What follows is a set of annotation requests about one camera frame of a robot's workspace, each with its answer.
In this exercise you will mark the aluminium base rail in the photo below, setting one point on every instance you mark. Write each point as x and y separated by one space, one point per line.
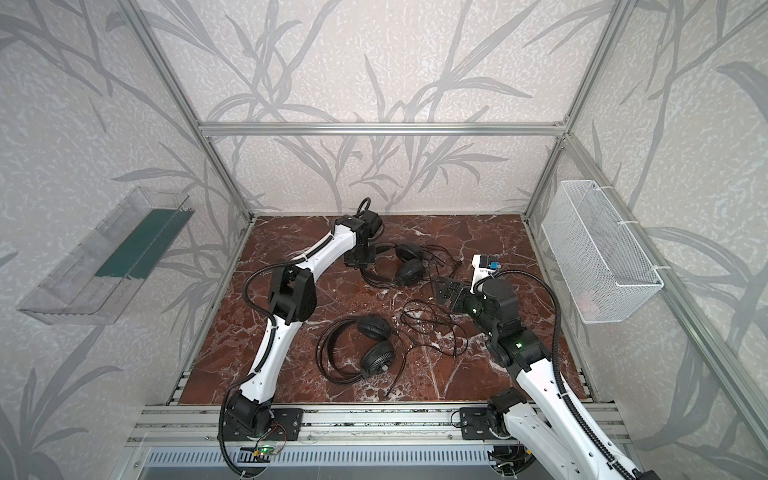
323 424

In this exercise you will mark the clear plastic wall bin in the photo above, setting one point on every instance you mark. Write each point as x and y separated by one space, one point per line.
95 283

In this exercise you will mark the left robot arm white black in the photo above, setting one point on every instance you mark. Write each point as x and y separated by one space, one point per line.
292 299

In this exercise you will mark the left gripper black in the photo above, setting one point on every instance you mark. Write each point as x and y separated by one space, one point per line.
359 257

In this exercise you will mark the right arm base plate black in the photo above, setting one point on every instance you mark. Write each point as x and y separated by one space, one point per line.
474 424

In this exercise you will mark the green mat in bin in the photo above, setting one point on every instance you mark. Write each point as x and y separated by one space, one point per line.
140 252

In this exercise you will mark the white wire mesh basket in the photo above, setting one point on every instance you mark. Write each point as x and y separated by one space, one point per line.
607 272

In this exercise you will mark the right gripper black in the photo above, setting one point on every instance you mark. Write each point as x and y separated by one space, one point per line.
457 292

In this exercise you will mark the black headphones with cable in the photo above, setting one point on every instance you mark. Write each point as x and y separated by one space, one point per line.
365 347
414 261

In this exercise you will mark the aluminium frame crossbar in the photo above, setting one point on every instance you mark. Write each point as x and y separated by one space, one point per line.
217 129

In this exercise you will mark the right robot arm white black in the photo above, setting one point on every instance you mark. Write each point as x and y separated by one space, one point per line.
543 413

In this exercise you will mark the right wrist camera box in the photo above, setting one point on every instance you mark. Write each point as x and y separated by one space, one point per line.
483 267

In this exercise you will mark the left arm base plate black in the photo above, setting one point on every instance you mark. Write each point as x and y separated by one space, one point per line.
284 425

